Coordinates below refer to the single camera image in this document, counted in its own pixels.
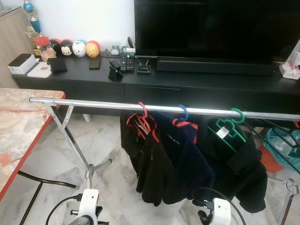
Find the blue gold trophy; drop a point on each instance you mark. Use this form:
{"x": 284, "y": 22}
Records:
{"x": 29, "y": 7}

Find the black mouse plush red bow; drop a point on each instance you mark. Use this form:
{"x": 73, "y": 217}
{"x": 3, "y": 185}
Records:
{"x": 66, "y": 48}

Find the red waste bin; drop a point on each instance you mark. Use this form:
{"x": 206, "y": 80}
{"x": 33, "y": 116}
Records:
{"x": 269, "y": 161}

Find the marble top folding table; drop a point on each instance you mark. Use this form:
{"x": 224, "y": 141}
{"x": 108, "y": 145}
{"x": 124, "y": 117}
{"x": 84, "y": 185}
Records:
{"x": 18, "y": 126}

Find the small black device box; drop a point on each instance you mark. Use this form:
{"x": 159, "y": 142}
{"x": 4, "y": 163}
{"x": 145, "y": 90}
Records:
{"x": 143, "y": 69}

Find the black mouse plush ball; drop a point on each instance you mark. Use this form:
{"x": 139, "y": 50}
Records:
{"x": 55, "y": 46}

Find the small grey figurine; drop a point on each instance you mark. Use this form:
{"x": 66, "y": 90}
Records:
{"x": 115, "y": 49}

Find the green plastic hanger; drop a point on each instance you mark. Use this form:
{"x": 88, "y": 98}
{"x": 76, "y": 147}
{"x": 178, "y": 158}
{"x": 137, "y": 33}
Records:
{"x": 239, "y": 114}

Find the red plastic hanger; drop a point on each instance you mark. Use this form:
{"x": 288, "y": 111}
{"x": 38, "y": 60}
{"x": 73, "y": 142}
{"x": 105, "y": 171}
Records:
{"x": 143, "y": 110}

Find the black wallet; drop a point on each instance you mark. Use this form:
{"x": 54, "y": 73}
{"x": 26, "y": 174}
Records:
{"x": 57, "y": 64}

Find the black remote control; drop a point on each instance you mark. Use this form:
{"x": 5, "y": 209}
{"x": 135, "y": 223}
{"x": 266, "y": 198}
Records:
{"x": 115, "y": 62}

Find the silver metal clothes rack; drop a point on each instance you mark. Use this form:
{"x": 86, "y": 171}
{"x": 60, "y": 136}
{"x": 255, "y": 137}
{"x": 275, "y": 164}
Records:
{"x": 93, "y": 105}

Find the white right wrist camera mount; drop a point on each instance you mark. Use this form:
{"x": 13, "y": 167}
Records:
{"x": 220, "y": 211}

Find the long black TV cabinet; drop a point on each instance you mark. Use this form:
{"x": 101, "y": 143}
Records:
{"x": 187, "y": 86}

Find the white blue plush ball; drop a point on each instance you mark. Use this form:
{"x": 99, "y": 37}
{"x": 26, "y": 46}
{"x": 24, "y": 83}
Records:
{"x": 79, "y": 48}

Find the blue plastic hanger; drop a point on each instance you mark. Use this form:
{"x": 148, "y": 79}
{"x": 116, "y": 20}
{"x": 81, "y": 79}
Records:
{"x": 185, "y": 112}

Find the teal plastic bin bag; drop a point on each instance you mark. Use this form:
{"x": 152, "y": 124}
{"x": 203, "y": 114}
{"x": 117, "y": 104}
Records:
{"x": 281, "y": 145}

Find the black polo shirt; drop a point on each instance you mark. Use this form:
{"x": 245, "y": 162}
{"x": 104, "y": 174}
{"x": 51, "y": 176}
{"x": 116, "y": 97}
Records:
{"x": 150, "y": 164}
{"x": 239, "y": 173}

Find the white pink tissue pack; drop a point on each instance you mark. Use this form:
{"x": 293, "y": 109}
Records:
{"x": 290, "y": 68}

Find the flat white box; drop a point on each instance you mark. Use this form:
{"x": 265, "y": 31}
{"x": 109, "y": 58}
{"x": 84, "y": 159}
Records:
{"x": 40, "y": 70}

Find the green white mug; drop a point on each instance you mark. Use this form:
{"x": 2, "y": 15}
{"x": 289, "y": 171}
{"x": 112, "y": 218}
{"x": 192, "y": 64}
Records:
{"x": 127, "y": 50}

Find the navy shirt red stripes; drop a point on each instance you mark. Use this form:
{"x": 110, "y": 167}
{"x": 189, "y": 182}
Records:
{"x": 187, "y": 159}

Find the white black box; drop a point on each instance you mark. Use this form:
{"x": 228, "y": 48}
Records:
{"x": 21, "y": 63}

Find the black flat screen television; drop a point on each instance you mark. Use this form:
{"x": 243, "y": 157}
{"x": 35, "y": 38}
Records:
{"x": 211, "y": 28}

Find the glass jar red lid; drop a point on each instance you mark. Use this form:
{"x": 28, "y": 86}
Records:
{"x": 43, "y": 47}

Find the black smartphone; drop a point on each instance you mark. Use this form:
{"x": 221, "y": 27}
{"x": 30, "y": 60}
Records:
{"x": 94, "y": 62}

